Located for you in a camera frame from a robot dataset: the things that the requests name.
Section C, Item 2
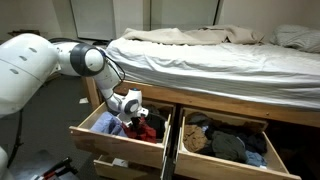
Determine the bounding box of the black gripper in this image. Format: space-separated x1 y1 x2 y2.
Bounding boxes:
131 117 141 131

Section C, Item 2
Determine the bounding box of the red shirt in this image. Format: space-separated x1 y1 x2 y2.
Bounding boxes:
122 117 156 143

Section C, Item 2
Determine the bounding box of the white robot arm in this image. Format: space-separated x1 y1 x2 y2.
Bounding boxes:
0 33 148 125

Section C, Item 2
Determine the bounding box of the upper left wooden drawer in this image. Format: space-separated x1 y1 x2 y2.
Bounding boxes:
69 99 175 169

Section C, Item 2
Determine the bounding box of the wooden drawer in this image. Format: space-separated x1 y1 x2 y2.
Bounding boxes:
175 107 301 180
93 155 161 180
69 99 175 169

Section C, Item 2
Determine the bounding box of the light blue shirt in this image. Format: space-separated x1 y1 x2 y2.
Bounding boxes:
90 111 126 137

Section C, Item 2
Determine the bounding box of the lower left wooden drawer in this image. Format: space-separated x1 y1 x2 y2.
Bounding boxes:
93 155 161 180

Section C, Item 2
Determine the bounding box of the upper right wooden drawer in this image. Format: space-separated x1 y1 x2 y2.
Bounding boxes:
175 107 301 180

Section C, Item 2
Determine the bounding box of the black garment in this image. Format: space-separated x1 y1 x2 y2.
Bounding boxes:
145 104 165 139

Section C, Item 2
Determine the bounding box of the brown garment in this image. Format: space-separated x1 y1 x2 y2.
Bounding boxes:
183 125 207 152

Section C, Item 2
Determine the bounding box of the red black clamp tool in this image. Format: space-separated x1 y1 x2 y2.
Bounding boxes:
30 157 78 180

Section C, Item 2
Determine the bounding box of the dark grey garment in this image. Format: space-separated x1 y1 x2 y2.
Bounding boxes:
212 131 247 163

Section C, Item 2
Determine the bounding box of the blue denim garment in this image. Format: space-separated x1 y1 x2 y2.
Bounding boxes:
245 150 267 167

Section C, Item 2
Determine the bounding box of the beige blanket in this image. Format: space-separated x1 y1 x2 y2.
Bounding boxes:
122 25 264 45

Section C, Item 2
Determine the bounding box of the white mattress with sheet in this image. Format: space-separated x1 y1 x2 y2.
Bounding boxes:
106 38 320 109

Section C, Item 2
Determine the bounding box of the striped grey pillow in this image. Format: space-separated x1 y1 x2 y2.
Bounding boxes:
270 25 320 53

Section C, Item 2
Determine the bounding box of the wooden bed frame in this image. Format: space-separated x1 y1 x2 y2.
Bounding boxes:
79 75 320 129

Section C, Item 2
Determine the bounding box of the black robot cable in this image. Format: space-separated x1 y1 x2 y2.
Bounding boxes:
99 49 126 91

